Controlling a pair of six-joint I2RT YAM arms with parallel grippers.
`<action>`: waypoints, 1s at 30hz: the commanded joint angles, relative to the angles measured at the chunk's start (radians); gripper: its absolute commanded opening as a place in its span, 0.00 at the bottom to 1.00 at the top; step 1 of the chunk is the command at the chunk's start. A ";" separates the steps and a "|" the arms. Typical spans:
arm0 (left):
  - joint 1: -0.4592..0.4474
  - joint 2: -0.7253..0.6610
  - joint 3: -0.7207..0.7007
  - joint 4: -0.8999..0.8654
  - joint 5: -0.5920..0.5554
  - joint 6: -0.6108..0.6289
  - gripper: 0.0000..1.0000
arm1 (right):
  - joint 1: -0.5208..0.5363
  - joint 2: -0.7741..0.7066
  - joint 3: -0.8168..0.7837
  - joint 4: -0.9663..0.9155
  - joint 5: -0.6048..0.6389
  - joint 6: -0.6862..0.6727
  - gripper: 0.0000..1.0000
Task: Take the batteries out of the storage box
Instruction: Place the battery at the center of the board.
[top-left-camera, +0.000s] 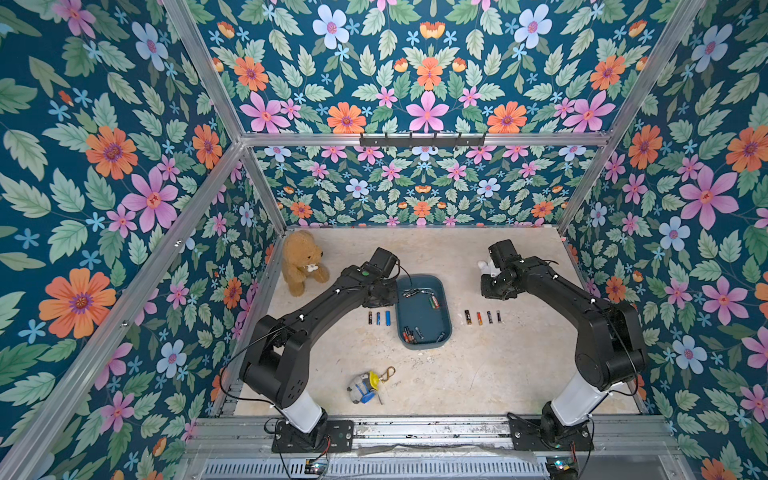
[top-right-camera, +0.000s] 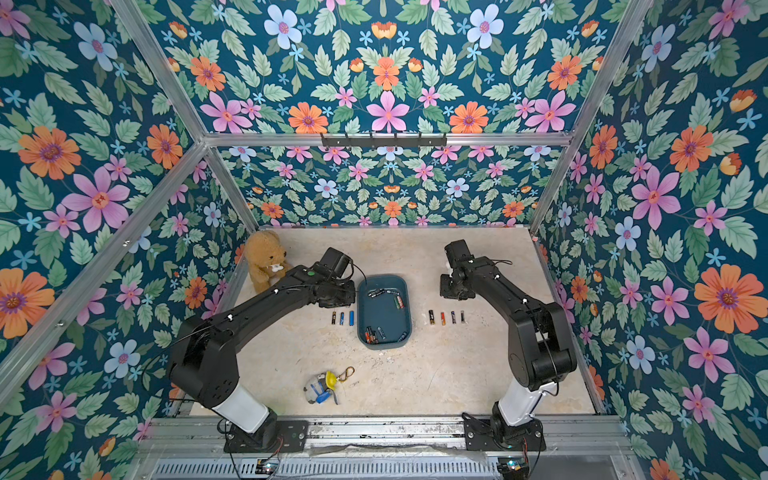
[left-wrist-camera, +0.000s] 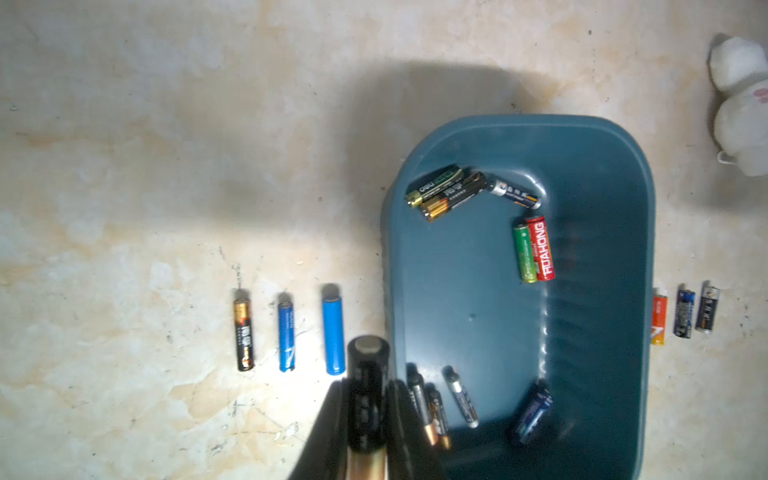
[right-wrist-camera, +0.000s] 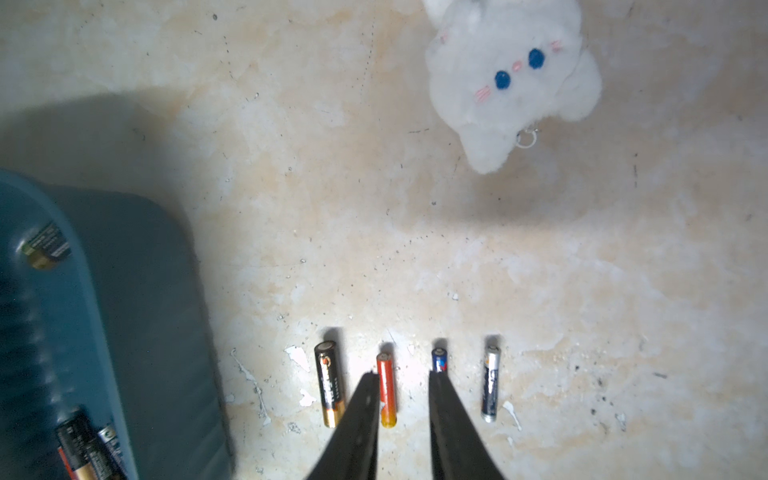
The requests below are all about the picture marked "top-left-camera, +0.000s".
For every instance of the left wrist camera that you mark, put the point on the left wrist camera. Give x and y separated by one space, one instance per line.
382 263

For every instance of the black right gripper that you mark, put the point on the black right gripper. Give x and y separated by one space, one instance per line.
501 287

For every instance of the teal plastic storage box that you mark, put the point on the teal plastic storage box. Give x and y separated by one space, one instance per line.
422 314

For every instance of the black hook rail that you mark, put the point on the black hook rail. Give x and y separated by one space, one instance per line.
411 140

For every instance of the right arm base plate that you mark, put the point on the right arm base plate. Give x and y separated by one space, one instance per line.
547 434

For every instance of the white plush toy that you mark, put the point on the white plush toy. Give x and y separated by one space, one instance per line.
487 268

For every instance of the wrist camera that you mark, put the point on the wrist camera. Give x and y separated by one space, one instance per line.
382 263
503 253

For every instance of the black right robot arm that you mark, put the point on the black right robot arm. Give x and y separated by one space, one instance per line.
609 353

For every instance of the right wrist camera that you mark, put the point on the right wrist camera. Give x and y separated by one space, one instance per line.
503 253

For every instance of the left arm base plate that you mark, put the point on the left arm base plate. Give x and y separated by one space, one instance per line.
330 436

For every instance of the keychain toy with yellow cap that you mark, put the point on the keychain toy with yellow cap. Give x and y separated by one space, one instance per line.
369 387

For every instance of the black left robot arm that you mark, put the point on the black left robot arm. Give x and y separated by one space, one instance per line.
276 361

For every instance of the brown teddy bear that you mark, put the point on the brown teddy bear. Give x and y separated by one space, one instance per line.
302 260

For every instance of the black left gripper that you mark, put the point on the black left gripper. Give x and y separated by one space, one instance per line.
393 297

